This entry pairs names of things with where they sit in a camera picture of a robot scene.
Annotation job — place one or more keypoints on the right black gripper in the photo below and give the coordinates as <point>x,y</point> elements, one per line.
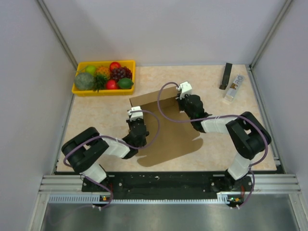
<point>180,101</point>

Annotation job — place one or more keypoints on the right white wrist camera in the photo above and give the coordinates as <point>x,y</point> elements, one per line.
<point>184,89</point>

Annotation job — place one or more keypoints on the red apple back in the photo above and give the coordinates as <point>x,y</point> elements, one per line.
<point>114,65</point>

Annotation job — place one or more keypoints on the purple grapes bunch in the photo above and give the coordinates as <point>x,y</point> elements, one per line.
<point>120,73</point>

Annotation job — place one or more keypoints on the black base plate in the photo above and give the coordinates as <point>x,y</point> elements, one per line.
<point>168,185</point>

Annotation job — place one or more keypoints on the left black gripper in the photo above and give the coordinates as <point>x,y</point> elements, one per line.
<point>130,122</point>

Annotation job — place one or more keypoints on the black carton box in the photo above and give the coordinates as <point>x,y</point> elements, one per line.
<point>226,76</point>

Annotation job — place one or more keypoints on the red apple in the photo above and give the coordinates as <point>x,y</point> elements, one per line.
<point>114,65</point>
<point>111,85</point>

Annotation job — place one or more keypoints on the orange pineapple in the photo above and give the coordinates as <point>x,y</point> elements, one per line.
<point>103,71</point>

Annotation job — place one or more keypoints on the yellow plastic tray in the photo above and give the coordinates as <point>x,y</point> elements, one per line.
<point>131,64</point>

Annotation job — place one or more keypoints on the green lemon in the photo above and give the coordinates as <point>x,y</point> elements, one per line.
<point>125,83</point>

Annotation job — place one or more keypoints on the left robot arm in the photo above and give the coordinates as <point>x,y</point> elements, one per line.
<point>85,152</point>

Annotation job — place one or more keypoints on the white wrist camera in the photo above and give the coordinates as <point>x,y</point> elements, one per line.
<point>184,89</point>
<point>135,113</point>

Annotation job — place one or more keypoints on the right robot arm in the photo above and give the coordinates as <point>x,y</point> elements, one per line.
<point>247,134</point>

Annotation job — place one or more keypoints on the aluminium frame rail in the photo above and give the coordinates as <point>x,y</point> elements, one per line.
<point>71,188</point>

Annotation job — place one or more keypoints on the brown cardboard box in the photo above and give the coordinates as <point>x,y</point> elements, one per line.
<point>174,139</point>

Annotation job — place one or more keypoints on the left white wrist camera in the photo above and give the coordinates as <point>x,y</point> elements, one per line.
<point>135,113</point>

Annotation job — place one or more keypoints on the green apple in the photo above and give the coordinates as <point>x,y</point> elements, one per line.
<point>90,69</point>

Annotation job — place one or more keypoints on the white silver carton box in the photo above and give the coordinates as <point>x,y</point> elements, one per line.
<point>234,88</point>

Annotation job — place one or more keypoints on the red apple front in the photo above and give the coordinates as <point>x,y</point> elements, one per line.
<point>111,85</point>

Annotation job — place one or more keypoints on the green melon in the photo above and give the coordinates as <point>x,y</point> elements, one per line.
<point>84,81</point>

